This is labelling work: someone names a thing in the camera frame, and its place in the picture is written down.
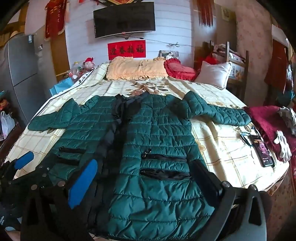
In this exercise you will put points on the white plastic bag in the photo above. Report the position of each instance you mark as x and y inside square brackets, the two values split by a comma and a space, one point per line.
[7, 125]

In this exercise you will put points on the red frilled cushion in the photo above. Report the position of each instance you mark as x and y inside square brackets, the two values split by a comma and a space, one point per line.
[179, 69]

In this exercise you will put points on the framed photo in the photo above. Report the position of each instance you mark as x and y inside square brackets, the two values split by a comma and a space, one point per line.
[168, 55]

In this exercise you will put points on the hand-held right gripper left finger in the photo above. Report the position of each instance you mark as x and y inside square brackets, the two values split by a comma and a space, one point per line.
[83, 183]

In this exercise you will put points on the white pillow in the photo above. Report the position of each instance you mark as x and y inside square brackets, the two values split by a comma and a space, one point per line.
[214, 74]

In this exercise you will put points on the wall-mounted black television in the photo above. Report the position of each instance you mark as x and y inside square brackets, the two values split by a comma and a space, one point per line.
[123, 19]

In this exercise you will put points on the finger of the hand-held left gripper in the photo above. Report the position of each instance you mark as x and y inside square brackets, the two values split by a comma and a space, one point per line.
[24, 160]
[41, 173]

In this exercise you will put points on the floral checked bedsheet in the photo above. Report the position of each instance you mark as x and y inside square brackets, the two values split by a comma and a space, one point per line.
[219, 143]

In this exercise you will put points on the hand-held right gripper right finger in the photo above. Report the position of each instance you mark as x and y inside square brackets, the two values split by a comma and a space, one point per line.
[208, 179]

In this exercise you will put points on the green quilted jacket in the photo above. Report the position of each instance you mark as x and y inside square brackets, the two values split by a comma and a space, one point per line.
[150, 129]

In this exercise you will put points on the small wall picture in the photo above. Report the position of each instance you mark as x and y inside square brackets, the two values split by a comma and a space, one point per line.
[226, 13]

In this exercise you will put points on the red wall banner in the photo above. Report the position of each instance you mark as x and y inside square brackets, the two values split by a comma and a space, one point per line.
[126, 49]

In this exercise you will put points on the orange yellow blanket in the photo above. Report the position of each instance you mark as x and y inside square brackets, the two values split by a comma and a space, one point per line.
[136, 68]

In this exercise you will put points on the red hanging pennant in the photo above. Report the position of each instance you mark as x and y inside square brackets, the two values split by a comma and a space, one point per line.
[55, 20]

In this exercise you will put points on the black smartphone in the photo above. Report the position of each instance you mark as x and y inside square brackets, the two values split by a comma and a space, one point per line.
[262, 150]

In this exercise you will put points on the wooden chair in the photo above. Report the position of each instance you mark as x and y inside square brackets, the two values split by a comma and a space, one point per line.
[233, 69]

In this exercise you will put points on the blue paper bag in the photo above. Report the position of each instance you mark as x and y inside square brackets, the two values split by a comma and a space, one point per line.
[62, 86]

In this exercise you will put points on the plush doll with red hat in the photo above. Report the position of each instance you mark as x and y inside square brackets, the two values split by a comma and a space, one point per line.
[89, 63]

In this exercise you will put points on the grey refrigerator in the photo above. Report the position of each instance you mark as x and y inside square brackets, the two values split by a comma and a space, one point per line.
[20, 69]

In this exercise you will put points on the red tassel decoration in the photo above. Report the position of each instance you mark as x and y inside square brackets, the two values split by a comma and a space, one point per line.
[205, 12]

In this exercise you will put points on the maroon blanket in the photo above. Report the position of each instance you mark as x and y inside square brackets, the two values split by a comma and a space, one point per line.
[266, 122]

